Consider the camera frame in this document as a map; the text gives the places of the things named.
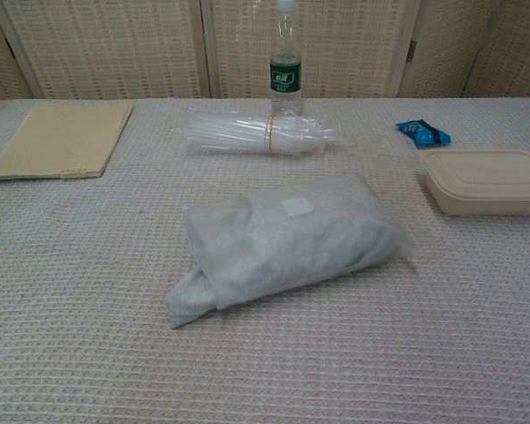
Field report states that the bundle of clear plastic straws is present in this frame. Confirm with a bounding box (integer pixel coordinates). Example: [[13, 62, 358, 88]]
[[170, 110, 345, 157]]

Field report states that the clear water bottle green label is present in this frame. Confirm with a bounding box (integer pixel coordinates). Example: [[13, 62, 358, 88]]
[[269, 0, 303, 117]]

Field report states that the white waffle-weave tablecloth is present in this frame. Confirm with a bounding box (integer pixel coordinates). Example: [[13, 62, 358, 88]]
[[0, 96, 530, 424]]

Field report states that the translucent plastic bag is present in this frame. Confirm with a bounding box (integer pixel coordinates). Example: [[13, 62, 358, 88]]
[[185, 172, 415, 311]]

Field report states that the beige paper notebook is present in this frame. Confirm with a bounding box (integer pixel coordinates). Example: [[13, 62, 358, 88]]
[[0, 102, 135, 182]]

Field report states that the beige lidded food container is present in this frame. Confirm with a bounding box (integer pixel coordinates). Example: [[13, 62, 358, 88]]
[[420, 148, 530, 216]]

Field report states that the blue snack packet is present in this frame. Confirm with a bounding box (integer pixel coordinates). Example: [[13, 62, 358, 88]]
[[395, 119, 453, 148]]

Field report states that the white cloth garment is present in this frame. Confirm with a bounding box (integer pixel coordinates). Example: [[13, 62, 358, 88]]
[[167, 264, 217, 329]]

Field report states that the woven folding screen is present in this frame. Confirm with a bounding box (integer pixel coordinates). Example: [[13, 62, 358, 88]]
[[0, 0, 530, 102]]

